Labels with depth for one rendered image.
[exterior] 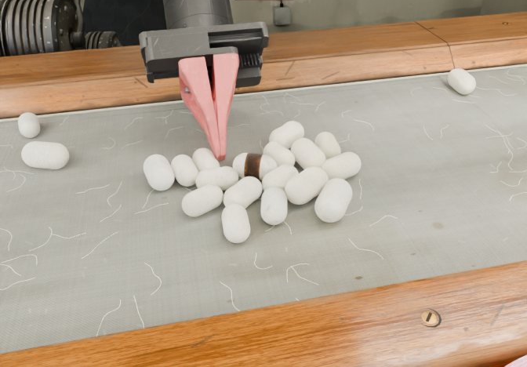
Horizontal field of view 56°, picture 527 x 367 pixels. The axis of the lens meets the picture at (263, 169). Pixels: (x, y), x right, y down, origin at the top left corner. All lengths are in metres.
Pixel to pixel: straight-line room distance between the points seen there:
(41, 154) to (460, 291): 0.32
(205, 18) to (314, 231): 0.19
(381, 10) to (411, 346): 2.53
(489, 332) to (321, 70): 0.36
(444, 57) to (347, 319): 0.41
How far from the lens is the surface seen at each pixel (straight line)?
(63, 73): 0.56
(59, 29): 0.73
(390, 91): 0.54
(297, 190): 0.35
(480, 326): 0.27
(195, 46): 0.40
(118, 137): 0.47
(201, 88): 0.39
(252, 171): 0.38
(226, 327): 0.26
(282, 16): 2.50
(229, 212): 0.33
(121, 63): 0.57
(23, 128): 0.49
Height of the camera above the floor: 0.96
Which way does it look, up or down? 34 degrees down
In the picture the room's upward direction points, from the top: 1 degrees counter-clockwise
